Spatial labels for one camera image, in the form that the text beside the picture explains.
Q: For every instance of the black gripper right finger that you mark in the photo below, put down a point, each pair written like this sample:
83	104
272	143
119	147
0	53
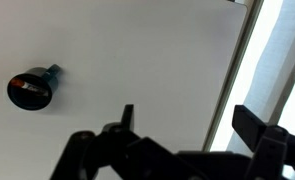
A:
251	128

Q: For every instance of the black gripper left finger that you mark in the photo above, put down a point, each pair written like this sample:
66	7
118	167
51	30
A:
125	124

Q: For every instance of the dark teal mug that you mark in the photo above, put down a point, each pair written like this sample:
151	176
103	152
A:
46	78

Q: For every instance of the red dry erase marker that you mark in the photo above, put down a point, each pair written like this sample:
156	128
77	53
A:
16	82

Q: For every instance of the white window blind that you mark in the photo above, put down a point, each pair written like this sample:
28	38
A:
267	73

